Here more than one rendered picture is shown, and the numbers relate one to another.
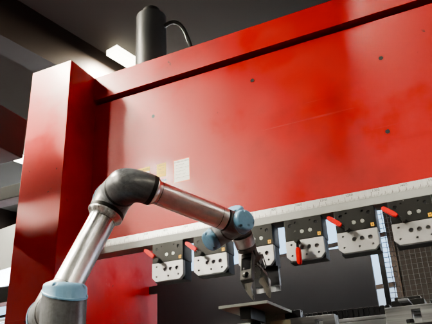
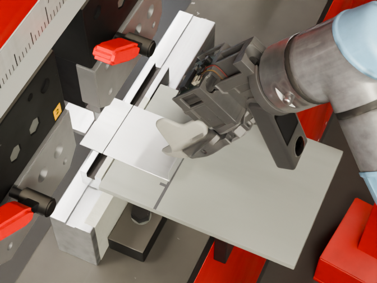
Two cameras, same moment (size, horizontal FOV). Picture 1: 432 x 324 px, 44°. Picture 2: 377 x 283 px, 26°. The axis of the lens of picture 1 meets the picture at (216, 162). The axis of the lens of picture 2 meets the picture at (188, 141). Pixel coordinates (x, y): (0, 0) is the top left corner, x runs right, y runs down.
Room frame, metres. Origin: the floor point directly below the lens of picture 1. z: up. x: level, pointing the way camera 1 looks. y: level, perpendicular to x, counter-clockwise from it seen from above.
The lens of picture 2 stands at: (2.01, 0.44, 1.88)
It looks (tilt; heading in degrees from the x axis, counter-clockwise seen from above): 56 degrees down; 271
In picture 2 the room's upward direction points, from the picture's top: straight up
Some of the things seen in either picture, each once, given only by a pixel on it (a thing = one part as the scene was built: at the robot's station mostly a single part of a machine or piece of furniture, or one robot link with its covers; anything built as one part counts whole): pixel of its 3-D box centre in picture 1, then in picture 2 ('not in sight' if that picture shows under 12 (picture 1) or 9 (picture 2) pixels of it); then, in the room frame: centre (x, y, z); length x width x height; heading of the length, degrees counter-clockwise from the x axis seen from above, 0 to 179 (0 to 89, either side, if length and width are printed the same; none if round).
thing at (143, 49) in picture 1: (165, 43); not in sight; (2.45, 0.25, 2.53); 0.32 x 0.24 x 0.47; 66
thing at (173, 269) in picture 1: (171, 262); not in sight; (2.28, 0.21, 1.26); 0.15 x 0.09 x 0.17; 66
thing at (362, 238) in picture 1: (358, 232); not in sight; (1.96, -0.52, 1.26); 0.15 x 0.09 x 0.17; 66
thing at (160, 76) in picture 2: (276, 317); (127, 123); (2.10, -0.20, 0.98); 0.20 x 0.03 x 0.03; 66
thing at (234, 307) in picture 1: (256, 309); (222, 170); (1.97, -0.12, 1.00); 0.26 x 0.18 x 0.01; 156
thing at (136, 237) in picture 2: not in sight; (173, 165); (2.04, -0.19, 0.89); 0.30 x 0.05 x 0.03; 66
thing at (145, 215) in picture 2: not in sight; (141, 213); (2.08, -0.10, 0.91); 0.03 x 0.03 x 0.02
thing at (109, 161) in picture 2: (267, 317); (124, 142); (2.10, -0.17, 0.99); 0.14 x 0.01 x 0.03; 66
